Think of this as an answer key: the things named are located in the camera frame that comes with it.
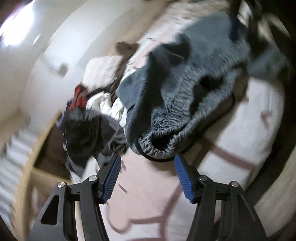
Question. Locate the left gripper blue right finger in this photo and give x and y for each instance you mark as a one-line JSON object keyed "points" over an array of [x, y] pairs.
{"points": [[189, 179]]}

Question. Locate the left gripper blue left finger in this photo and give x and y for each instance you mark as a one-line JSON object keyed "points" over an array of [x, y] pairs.
{"points": [[107, 178]]}

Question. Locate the blue knit pants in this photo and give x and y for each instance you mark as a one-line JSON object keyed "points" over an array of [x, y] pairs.
{"points": [[188, 84]]}

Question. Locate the colourful clothes pile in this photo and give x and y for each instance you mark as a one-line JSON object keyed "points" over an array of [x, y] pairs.
{"points": [[78, 101]]}

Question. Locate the black garment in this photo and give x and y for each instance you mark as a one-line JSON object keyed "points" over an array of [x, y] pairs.
{"points": [[89, 133]]}

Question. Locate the white garment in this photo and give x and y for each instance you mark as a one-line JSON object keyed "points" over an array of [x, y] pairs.
{"points": [[102, 103]]}

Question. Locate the grey window curtain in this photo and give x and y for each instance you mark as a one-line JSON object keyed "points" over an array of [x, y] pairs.
{"points": [[14, 155]]}

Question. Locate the white fluffy pillow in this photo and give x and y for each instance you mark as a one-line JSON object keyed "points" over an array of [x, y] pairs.
{"points": [[103, 72]]}

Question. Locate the brown blanket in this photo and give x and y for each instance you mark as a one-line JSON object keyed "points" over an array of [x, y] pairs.
{"points": [[126, 50]]}

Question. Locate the wall air conditioner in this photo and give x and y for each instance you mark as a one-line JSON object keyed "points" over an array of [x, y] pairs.
{"points": [[60, 70]]}

